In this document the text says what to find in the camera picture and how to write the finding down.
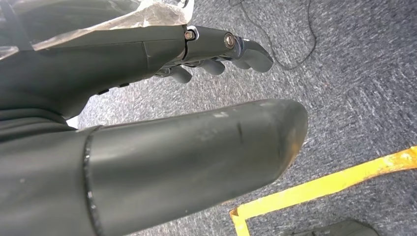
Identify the short yellow floor tape strip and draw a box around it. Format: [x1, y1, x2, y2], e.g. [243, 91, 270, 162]
[230, 211, 251, 236]

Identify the clear plastic wrap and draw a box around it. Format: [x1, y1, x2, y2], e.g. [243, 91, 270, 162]
[0, 0, 195, 61]

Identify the long yellow floor tape strip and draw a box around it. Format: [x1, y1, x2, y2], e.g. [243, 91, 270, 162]
[229, 146, 417, 220]

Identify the black ribbed plastic foot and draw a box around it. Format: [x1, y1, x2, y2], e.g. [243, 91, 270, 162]
[282, 220, 381, 236]

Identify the thin black floor cable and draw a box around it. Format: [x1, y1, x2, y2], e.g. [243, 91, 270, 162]
[228, 0, 318, 70]

